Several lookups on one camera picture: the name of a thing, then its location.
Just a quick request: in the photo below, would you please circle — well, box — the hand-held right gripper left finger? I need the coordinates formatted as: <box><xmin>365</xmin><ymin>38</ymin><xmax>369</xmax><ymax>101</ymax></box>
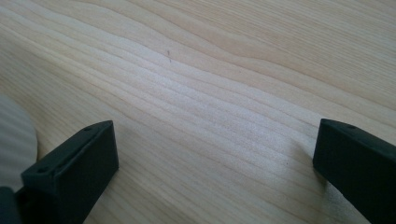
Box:
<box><xmin>14</xmin><ymin>119</ymin><xmax>120</xmax><ymax>224</ymax></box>

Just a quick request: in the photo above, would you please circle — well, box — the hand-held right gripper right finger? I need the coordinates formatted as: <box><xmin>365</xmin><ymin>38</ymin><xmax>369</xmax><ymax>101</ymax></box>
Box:
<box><xmin>312</xmin><ymin>118</ymin><xmax>396</xmax><ymax>224</ymax></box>

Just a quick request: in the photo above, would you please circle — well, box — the white ribbed round object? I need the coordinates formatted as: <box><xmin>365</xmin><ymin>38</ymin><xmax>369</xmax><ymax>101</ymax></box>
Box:
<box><xmin>0</xmin><ymin>93</ymin><xmax>39</xmax><ymax>193</ymax></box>

